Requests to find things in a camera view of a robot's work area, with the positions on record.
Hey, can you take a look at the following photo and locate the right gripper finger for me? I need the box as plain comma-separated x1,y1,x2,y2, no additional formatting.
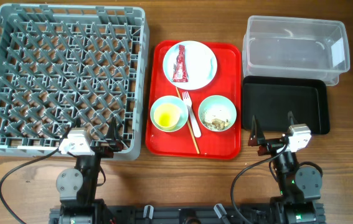
250,115,265,141
288,111,298,126

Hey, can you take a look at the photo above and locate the food scraps and rice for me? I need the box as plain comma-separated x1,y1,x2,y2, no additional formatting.
203,118,230,131

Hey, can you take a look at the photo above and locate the light blue food bowl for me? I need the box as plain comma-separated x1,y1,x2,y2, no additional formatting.
198,95,237,132

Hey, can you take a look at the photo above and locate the yellow plastic cup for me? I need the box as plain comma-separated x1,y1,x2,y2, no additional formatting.
154,103,181,130

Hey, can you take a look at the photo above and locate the wooden chopstick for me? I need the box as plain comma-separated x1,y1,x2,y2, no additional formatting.
176,87,200,154

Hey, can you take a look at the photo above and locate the white plastic fork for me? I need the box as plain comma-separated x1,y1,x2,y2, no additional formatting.
182,91,201,138

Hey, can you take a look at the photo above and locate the red sauce packet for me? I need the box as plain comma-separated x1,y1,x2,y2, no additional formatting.
172,45,189,83

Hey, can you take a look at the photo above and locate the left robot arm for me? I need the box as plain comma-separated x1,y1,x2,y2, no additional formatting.
49,118,123,224

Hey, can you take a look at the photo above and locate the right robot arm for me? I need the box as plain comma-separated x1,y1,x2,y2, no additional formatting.
248,112,326,223

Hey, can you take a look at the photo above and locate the black waste tray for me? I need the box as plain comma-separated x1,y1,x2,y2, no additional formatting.
242,76,331,134

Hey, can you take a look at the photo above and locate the grey dishwasher rack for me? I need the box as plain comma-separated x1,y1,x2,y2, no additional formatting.
0,4,149,161

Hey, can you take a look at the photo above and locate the red plastic tray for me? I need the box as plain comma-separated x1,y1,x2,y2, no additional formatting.
145,42,242,159

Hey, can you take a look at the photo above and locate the clear plastic bin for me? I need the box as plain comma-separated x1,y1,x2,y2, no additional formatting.
242,16,351,86

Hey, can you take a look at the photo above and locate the light blue plate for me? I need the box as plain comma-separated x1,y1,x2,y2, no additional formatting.
162,40,217,90

